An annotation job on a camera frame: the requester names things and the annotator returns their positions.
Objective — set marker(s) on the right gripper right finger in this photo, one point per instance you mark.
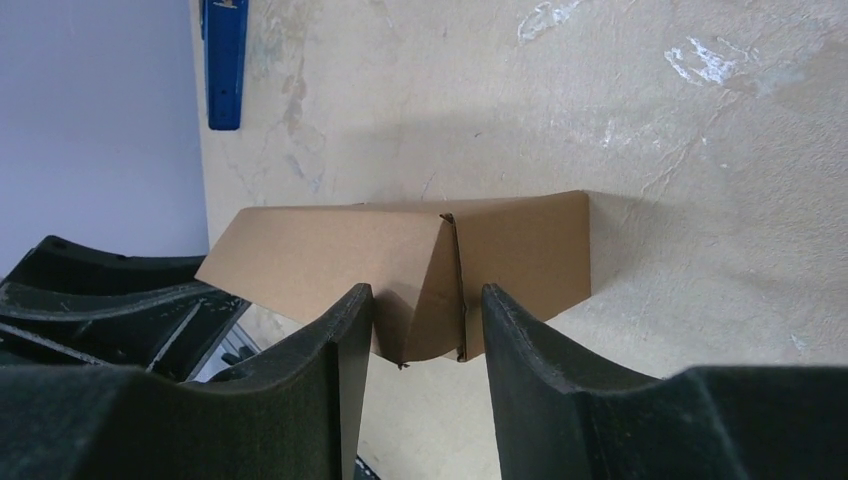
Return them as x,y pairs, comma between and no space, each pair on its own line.
562,411

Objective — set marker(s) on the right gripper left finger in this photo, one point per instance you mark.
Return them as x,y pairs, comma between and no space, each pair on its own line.
292,411

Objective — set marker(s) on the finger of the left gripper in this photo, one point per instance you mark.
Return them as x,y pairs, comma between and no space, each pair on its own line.
171,331
58,265

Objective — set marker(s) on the brown cardboard box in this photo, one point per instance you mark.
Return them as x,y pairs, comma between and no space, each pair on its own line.
427,264

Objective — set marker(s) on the blue stapler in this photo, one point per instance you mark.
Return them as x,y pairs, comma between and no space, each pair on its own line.
223,29

